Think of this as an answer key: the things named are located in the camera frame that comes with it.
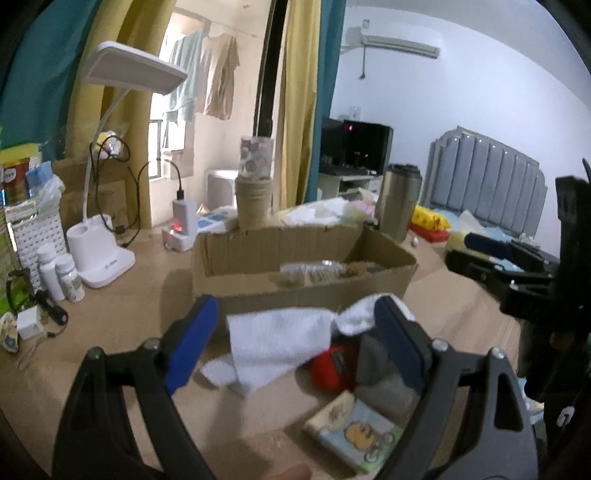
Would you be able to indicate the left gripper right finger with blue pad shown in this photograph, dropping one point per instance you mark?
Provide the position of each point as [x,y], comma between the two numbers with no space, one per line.
[495,438]

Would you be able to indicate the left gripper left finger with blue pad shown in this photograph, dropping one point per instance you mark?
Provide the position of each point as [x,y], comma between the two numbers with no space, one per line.
[95,439]

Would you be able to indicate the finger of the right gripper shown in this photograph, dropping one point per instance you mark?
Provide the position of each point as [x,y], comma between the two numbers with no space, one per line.
[528,258]
[505,285]

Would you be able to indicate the grey dotted socks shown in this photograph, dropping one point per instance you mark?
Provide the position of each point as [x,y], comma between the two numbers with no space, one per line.
[380,384]

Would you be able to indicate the white waffle towel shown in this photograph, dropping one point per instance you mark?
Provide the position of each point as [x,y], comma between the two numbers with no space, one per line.
[266,345]

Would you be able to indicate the red soft plush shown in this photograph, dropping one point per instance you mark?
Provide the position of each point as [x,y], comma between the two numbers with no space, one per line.
[334,371]

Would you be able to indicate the red flat box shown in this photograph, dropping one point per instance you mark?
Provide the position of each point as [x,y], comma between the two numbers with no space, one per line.
[430,236]

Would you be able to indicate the grey padded headboard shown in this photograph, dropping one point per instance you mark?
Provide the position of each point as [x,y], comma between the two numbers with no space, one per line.
[501,186]

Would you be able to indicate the cartoon print cloth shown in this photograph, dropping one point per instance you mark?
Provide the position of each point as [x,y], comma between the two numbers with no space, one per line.
[355,433]

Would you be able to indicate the white power strip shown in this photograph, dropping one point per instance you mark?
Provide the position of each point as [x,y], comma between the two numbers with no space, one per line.
[219,221]

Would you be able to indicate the brown cardboard box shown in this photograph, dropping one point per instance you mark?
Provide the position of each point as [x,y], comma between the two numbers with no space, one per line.
[328,267]

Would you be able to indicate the white desk lamp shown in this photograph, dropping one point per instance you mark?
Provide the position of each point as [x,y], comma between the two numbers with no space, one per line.
[97,242]

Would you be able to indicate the white pill bottle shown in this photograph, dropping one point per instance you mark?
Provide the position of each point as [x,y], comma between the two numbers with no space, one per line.
[69,278]
[47,256]

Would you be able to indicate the white charger adapter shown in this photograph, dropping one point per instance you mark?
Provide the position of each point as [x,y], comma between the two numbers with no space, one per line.
[184,216]

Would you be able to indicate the plastic bag of cloths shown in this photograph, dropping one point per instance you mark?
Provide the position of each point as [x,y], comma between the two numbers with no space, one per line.
[328,212]

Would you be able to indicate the stainless steel tumbler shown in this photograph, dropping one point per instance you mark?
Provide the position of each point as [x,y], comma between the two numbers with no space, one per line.
[399,195]

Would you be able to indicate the small black flashlight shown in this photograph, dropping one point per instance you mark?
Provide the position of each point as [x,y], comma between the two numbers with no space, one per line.
[54,311]

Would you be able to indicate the stack of brown paper cups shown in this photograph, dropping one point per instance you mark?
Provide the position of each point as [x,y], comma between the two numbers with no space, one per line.
[253,198]

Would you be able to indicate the small white cube adapter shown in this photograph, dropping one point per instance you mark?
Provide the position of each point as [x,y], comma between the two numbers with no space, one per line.
[29,323]

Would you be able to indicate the white tv stand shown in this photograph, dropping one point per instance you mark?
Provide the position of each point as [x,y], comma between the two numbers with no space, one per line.
[330,186]

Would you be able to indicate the green snack bag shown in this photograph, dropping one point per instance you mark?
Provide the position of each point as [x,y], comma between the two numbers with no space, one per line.
[16,289]

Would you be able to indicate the white perforated basket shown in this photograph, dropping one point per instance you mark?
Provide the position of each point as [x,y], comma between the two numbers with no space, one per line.
[32,233]

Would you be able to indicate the patterned clear cup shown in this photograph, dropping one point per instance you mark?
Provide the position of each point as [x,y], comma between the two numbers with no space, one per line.
[256,157]

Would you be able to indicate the black computer monitor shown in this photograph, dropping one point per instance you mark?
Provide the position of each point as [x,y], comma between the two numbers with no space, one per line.
[350,147]

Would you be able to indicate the red lidded can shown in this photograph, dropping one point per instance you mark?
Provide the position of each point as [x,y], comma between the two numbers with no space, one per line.
[14,181]

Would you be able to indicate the yellow curtain right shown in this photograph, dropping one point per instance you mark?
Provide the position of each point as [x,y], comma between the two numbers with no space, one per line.
[298,98]

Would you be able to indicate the yellow curtain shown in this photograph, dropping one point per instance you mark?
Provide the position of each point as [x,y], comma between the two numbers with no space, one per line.
[298,98]
[137,23]

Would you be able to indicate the white air conditioner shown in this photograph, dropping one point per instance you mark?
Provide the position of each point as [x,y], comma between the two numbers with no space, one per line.
[355,38]

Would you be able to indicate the hanging beige shirt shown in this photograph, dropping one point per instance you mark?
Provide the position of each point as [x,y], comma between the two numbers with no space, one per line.
[216,76]

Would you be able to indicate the teal curtain left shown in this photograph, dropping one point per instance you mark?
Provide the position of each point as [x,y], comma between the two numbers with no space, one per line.
[36,96]

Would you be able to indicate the teal curtain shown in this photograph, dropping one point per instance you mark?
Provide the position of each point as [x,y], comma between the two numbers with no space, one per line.
[36,96]
[329,46]

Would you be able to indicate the hanging blue shirt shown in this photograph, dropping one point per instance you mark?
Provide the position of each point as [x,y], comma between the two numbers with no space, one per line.
[186,55]

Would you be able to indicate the teal curtain right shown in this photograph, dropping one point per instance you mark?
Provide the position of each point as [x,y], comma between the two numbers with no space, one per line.
[329,46]

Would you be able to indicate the yellow curtain left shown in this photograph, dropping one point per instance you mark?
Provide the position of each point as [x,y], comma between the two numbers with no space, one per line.
[137,23]

